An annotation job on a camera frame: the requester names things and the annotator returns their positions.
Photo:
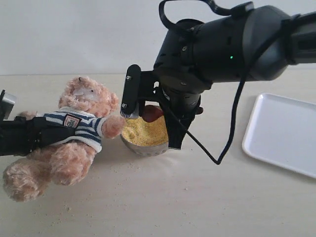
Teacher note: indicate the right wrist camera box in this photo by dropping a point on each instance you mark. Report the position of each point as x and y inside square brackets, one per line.
[129, 108]

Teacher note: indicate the white rectangular plastic tray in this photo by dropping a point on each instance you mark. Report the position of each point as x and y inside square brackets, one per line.
[282, 131]

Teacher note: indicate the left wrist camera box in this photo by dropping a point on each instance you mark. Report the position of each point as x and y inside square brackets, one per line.
[7, 102]

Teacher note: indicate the dark red wooden spoon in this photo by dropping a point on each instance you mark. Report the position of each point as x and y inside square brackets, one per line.
[151, 113]

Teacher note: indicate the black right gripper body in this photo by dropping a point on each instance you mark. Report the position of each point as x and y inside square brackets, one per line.
[180, 95]

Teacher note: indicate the beige teddy bear striped sweater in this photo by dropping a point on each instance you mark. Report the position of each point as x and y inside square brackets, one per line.
[85, 105]

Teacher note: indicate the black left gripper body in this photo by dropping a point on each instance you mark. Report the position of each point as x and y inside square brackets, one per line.
[20, 136]

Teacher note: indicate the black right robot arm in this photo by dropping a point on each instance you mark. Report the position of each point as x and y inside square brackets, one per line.
[245, 44]

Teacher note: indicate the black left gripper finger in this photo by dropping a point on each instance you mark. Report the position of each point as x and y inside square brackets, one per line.
[53, 134]

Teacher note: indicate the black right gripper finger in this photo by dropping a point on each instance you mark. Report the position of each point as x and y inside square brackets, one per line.
[176, 129]

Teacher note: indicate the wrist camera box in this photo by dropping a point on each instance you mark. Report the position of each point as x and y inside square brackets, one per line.
[129, 108]
[7, 102]

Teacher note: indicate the steel bowl of yellow grain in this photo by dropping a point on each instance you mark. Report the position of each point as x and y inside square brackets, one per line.
[146, 139]

